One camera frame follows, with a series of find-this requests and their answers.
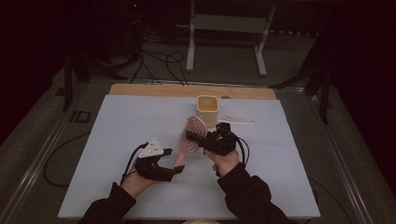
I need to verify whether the person's right hand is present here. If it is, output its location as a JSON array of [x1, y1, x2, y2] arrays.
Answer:
[[204, 148, 241, 178]]

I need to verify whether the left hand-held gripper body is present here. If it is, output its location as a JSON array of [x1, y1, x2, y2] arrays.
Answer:
[[134, 137, 176, 183]]

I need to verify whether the beige square cup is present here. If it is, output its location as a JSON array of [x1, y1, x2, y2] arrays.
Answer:
[[195, 94, 219, 129]]

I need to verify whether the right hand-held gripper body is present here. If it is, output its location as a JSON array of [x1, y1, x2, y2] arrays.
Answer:
[[198, 115, 256, 158]]

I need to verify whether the right hand-held gripper cable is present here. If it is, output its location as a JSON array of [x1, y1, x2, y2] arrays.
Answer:
[[234, 136, 251, 166]]

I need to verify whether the person's left hand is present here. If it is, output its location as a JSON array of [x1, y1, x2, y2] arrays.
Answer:
[[120, 170, 160, 200]]

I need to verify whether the metal floor rail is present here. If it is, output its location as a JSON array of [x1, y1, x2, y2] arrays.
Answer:
[[0, 81, 92, 224], [304, 91, 376, 224]]

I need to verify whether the left hand-held gripper cable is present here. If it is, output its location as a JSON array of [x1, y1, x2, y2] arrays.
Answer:
[[120, 142, 149, 185]]

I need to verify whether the white metal stand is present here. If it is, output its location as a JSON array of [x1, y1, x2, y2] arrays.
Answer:
[[185, 0, 277, 77]]

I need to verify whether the pale blue table mat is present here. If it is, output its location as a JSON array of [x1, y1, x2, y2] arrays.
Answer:
[[57, 93, 321, 220]]

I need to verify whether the pink hairbrush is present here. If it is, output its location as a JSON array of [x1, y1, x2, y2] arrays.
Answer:
[[171, 115, 209, 171]]

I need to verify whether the black stand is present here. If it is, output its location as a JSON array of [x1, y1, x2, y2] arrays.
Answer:
[[269, 29, 334, 125], [63, 51, 129, 112]]

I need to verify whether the black floor cable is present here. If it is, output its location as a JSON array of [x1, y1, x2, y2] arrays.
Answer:
[[43, 132, 92, 189], [307, 176, 353, 224]]

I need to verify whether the hand-held gripper cable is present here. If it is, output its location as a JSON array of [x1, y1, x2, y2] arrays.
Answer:
[[120, 142, 149, 185], [234, 136, 251, 166]]

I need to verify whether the black floor cables bundle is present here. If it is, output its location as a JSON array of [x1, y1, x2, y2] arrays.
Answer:
[[130, 31, 190, 87]]

